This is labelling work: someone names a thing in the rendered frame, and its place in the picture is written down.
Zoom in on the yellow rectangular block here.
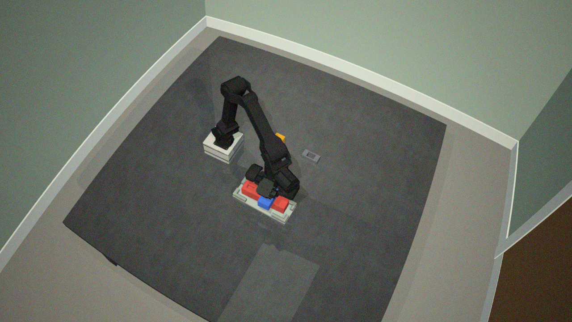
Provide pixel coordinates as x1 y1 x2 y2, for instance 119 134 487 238
275 133 285 143

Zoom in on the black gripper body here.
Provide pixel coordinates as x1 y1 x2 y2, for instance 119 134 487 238
245 164 300 200

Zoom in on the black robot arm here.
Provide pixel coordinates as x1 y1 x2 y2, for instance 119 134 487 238
211 76 300 199

